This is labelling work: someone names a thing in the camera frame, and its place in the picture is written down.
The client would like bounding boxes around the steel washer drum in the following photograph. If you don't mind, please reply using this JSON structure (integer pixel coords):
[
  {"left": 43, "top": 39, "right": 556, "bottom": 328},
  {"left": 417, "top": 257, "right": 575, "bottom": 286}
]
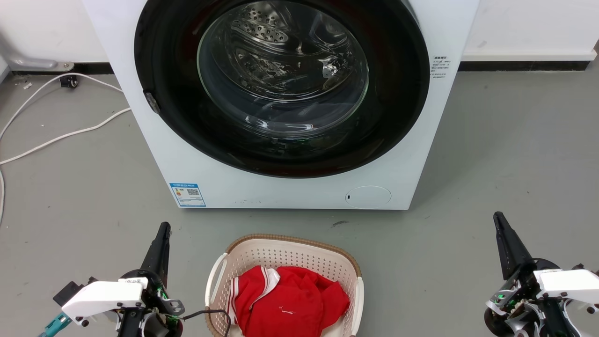
[{"left": 198, "top": 0, "right": 369, "bottom": 139}]

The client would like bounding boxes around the round white filter cover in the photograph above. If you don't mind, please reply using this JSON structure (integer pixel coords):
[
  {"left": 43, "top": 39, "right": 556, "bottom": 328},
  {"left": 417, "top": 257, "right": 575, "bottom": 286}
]
[{"left": 345, "top": 185, "right": 392, "bottom": 210}]

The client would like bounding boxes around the red garment with white stripes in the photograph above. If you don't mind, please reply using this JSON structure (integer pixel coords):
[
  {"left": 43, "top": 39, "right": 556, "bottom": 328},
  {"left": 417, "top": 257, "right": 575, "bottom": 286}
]
[{"left": 227, "top": 265, "right": 351, "bottom": 337}]

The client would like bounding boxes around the cream plastic laundry basket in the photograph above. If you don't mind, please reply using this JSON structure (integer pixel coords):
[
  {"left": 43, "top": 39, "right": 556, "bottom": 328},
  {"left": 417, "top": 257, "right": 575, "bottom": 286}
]
[{"left": 205, "top": 234, "right": 365, "bottom": 337}]

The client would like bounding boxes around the black round washer door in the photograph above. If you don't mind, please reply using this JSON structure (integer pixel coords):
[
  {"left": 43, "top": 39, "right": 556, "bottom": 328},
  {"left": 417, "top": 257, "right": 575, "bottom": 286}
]
[{"left": 134, "top": 0, "right": 431, "bottom": 179}]

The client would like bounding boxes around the white front-load washing machine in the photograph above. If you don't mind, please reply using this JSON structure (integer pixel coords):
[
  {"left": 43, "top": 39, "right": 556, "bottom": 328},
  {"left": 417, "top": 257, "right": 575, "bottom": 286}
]
[{"left": 82, "top": 0, "right": 481, "bottom": 211}]

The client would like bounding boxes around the small black text sticker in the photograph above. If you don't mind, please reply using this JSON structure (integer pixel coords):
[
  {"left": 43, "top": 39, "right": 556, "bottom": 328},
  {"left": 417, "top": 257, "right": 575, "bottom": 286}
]
[{"left": 431, "top": 56, "right": 451, "bottom": 79}]

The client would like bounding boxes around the blue energy label sticker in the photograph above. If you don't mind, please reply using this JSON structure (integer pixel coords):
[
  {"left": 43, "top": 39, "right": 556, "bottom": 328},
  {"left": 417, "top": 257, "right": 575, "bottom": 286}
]
[{"left": 169, "top": 183, "right": 207, "bottom": 208}]

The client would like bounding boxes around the white floor cable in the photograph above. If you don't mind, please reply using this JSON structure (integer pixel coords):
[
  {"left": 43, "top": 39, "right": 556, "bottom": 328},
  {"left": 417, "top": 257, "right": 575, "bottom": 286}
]
[
  {"left": 0, "top": 107, "right": 132, "bottom": 224},
  {"left": 0, "top": 73, "right": 125, "bottom": 141}
]

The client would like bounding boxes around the thin black left gripper cable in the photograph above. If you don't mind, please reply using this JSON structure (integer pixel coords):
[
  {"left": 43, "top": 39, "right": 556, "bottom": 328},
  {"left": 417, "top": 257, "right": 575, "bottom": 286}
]
[{"left": 180, "top": 308, "right": 233, "bottom": 337}]

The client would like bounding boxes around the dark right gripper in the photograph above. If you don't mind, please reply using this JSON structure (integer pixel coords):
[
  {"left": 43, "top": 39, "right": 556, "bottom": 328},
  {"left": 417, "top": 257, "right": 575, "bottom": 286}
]
[{"left": 483, "top": 211, "right": 599, "bottom": 337}]

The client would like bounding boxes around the teal cable connector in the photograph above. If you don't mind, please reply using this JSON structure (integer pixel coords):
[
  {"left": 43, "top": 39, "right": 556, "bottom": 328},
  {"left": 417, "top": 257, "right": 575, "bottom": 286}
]
[{"left": 38, "top": 313, "right": 73, "bottom": 337}]

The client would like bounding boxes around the grey washer door latch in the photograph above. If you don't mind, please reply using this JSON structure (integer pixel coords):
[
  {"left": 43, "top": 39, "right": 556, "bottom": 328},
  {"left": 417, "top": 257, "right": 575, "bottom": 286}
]
[{"left": 143, "top": 91, "right": 161, "bottom": 114}]

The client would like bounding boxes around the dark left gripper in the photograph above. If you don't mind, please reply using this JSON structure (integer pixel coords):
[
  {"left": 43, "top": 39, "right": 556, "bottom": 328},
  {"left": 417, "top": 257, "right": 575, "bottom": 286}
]
[{"left": 115, "top": 222, "right": 186, "bottom": 337}]

